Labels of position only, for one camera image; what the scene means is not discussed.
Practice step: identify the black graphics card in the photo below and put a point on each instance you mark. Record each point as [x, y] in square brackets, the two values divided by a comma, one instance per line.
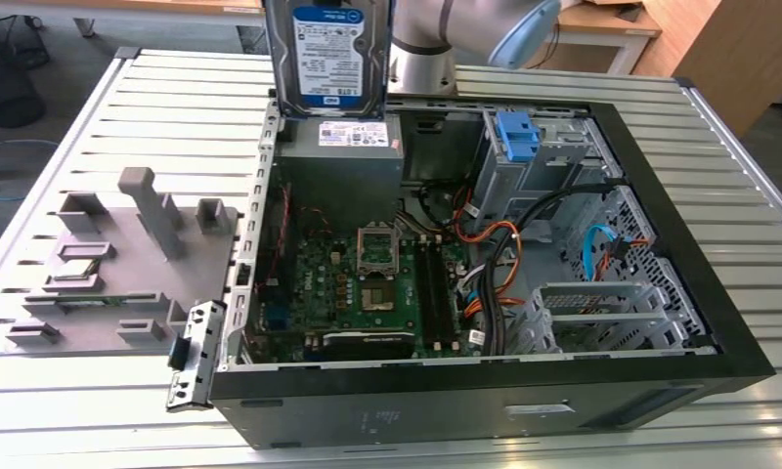
[365, 344]

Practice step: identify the green motherboard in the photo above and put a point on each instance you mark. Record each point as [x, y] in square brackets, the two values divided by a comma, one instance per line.
[317, 276]

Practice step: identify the black RAM slot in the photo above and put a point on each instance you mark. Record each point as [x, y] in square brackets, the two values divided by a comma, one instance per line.
[445, 293]
[429, 293]

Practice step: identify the grey parts rack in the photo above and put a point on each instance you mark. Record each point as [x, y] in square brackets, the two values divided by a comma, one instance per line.
[143, 278]

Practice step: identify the silver optical drive cage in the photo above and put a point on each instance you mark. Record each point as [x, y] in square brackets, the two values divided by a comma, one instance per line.
[561, 161]

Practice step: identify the CPU socket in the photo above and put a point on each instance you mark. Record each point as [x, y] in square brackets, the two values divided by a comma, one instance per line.
[380, 299]

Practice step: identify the black mesh bin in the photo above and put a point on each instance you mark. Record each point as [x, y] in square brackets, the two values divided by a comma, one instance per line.
[14, 98]

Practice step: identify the wooden cabinet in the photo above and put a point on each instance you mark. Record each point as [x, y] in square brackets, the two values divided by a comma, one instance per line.
[743, 58]

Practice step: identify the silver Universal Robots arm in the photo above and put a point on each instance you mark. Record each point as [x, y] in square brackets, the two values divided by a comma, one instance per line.
[424, 73]

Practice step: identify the green RAM stick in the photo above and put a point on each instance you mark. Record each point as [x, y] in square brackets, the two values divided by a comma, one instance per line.
[105, 302]

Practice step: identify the silver disk bay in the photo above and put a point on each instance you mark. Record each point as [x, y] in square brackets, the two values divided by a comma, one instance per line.
[600, 320]

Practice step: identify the metal expansion slot bracket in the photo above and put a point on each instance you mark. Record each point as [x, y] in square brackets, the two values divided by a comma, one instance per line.
[199, 352]

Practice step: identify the blue plastic drive latch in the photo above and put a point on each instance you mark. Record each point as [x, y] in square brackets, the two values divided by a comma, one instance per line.
[519, 141]

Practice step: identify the wooden desk white frame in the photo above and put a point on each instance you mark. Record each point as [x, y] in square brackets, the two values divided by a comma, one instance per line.
[600, 24]
[170, 5]

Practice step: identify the black PC case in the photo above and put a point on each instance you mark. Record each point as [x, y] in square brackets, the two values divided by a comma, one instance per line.
[430, 405]

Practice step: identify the silver CPU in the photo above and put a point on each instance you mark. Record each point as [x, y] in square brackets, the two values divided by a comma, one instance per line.
[78, 268]

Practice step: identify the grey power supply unit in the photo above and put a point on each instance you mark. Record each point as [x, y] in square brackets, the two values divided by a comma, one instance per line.
[340, 181]

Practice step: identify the hard disk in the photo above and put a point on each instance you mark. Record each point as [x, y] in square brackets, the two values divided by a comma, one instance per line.
[329, 58]

